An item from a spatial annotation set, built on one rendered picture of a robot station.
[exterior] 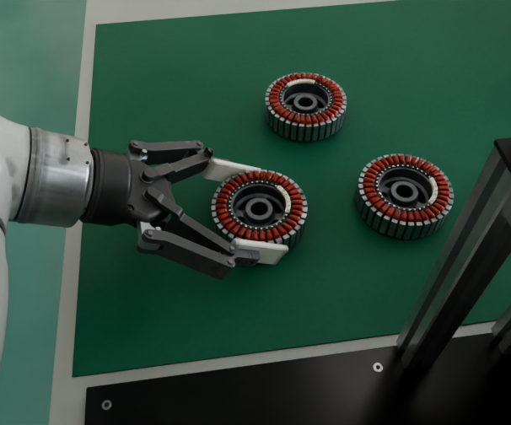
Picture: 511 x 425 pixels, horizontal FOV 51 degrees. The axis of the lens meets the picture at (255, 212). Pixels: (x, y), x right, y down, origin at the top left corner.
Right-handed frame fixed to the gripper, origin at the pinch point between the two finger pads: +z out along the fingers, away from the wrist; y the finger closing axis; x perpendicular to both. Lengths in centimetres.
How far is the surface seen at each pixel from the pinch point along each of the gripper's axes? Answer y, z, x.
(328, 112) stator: 12.6, 10.5, -8.2
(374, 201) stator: -3.0, 10.9, -8.3
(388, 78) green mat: 21.5, 23.7, -11.5
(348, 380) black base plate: -21.8, 3.2, -1.9
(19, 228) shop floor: 68, -8, 94
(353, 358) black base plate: -19.9, 4.3, -2.5
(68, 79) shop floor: 133, 6, 85
